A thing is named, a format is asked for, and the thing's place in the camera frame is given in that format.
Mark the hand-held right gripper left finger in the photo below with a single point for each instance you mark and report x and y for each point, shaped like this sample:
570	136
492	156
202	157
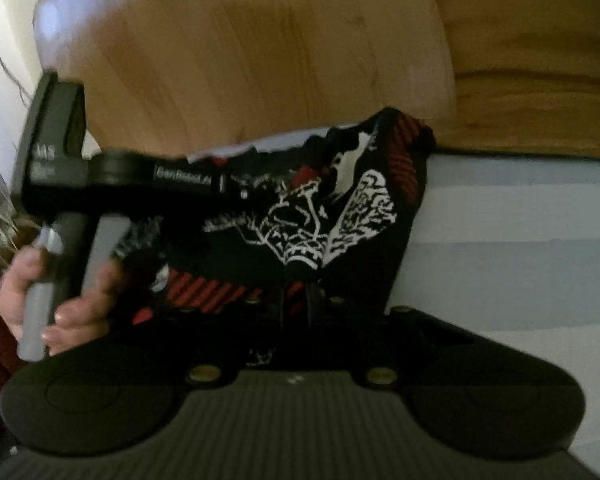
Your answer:
260	315

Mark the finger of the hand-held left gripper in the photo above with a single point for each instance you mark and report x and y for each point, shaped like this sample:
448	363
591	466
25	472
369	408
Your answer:
237	186

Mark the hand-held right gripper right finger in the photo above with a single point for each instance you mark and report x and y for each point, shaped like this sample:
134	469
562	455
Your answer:
325	320

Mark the black red reindeer-print sweater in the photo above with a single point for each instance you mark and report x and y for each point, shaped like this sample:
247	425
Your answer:
300	220

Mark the person's left hand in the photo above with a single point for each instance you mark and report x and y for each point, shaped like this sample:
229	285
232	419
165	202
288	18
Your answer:
15	295

